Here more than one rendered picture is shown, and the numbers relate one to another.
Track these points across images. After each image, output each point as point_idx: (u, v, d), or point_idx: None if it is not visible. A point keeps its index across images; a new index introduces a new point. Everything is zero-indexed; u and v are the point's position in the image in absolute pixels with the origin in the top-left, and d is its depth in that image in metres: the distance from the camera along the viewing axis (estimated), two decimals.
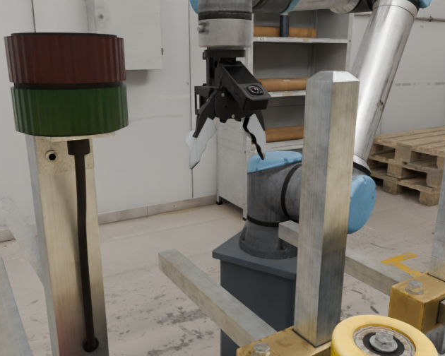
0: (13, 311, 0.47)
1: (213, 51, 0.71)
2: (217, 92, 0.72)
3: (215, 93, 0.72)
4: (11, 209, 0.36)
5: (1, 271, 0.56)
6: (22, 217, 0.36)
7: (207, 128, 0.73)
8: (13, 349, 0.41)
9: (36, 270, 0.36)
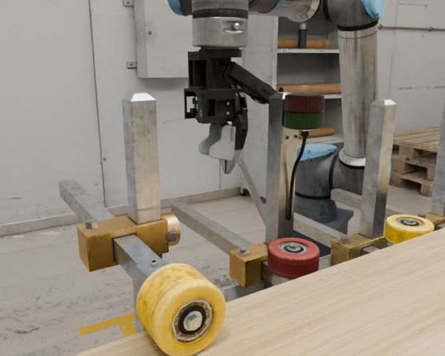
0: (213, 222, 0.90)
1: (239, 51, 0.70)
2: (243, 92, 0.72)
3: (244, 93, 0.72)
4: (241, 163, 0.79)
5: (189, 208, 0.99)
6: (246, 167, 0.79)
7: (239, 134, 0.74)
8: (228, 234, 0.84)
9: (251, 191, 0.80)
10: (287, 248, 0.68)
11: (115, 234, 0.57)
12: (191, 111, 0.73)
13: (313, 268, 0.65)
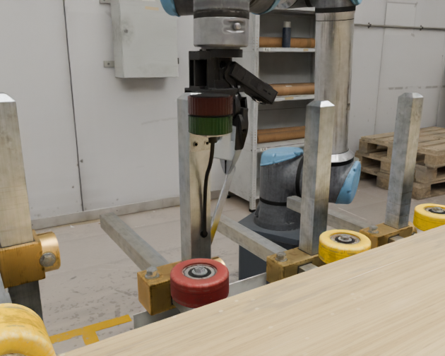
0: (137, 236, 0.82)
1: (240, 51, 0.70)
2: (244, 92, 0.72)
3: (245, 93, 0.72)
4: (233, 170, 0.78)
5: (118, 219, 0.90)
6: (232, 176, 0.78)
7: (239, 134, 0.74)
8: (147, 251, 0.76)
9: (221, 197, 0.76)
10: (192, 272, 0.59)
11: None
12: None
13: (217, 295, 0.56)
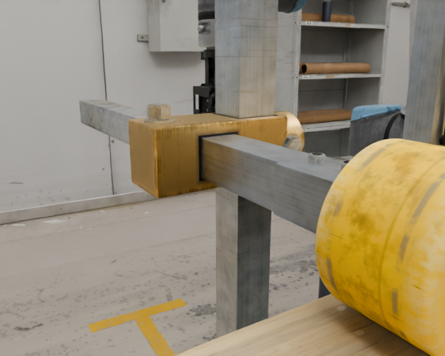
0: None
1: (214, 51, 0.71)
2: None
3: None
4: None
5: None
6: None
7: None
8: None
9: None
10: None
11: (204, 129, 0.31)
12: None
13: None
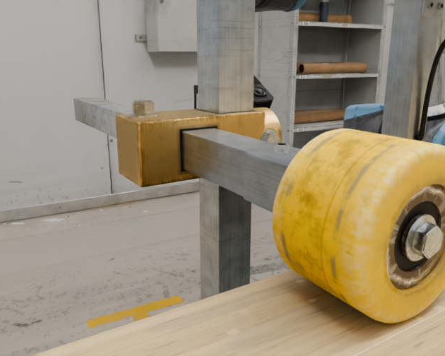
0: None
1: None
2: None
3: None
4: None
5: None
6: None
7: None
8: None
9: None
10: None
11: (185, 123, 0.33)
12: None
13: None
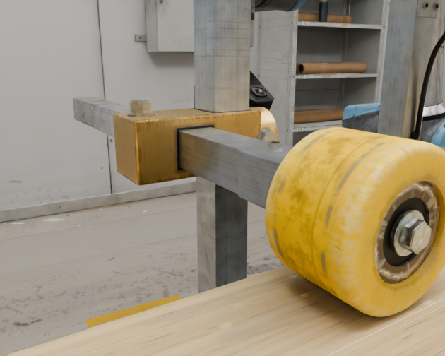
0: None
1: None
2: None
3: None
4: None
5: None
6: None
7: None
8: None
9: None
10: None
11: (181, 122, 0.33)
12: None
13: None
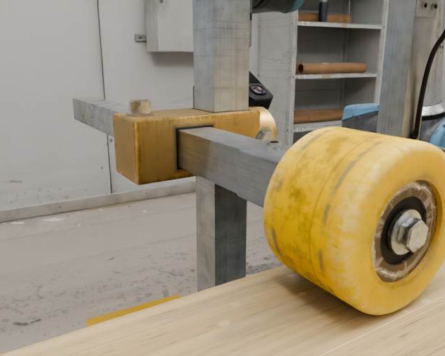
0: None
1: None
2: None
3: None
4: None
5: None
6: None
7: None
8: None
9: None
10: None
11: (181, 122, 0.33)
12: None
13: None
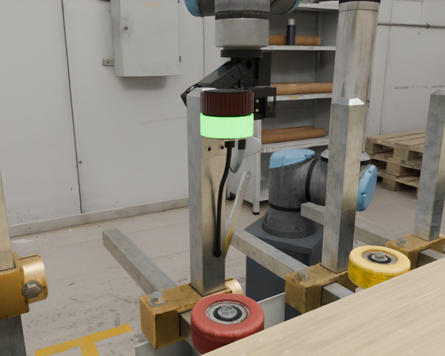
0: (146, 259, 0.70)
1: None
2: None
3: None
4: (248, 177, 0.69)
5: (123, 236, 0.78)
6: (248, 184, 0.69)
7: None
8: (159, 278, 0.64)
9: (234, 208, 0.67)
10: (218, 313, 0.47)
11: None
12: (268, 109, 0.77)
13: None
